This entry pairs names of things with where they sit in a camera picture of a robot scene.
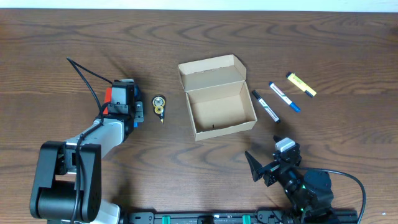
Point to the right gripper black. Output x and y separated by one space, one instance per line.
271 170

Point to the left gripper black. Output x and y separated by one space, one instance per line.
140 114

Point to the yellow highlighter pen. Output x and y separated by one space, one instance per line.
301 84

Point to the blue magnetic whiteboard duster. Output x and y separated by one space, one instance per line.
138 106

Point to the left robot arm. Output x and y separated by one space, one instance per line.
67 185

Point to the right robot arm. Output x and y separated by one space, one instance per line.
310 194

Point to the blue whiteboard marker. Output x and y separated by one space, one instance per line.
284 97

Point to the black whiteboard marker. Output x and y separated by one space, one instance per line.
267 108

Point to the open cardboard box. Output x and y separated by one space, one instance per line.
217 96

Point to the black mounting rail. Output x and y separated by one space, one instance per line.
257 217

